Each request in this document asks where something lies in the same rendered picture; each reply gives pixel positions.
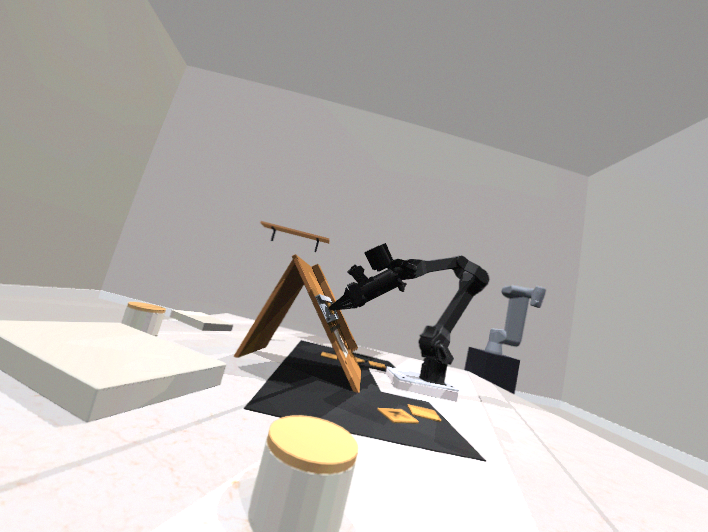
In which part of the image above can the cream rectangular block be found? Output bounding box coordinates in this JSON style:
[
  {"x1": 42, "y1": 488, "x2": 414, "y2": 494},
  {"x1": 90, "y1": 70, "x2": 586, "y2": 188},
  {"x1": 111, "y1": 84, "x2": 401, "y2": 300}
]
[{"x1": 169, "y1": 310, "x2": 233, "y2": 331}]

